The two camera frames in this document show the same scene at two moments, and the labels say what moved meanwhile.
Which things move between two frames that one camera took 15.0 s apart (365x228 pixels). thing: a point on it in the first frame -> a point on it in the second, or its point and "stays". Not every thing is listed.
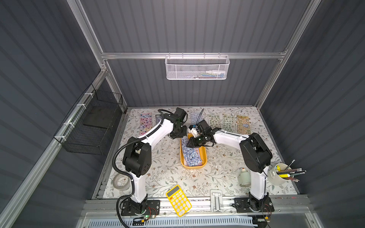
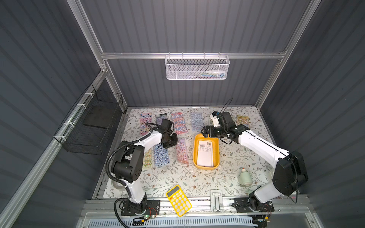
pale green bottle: (244, 178) stays
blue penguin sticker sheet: (191, 155) -> (161, 155)
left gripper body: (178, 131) -> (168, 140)
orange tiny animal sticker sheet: (243, 125) stays
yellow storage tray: (203, 154) -> (206, 152)
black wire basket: (89, 128) stays
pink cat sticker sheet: (145, 123) stays
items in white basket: (211, 74) stays
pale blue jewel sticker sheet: (195, 117) stays
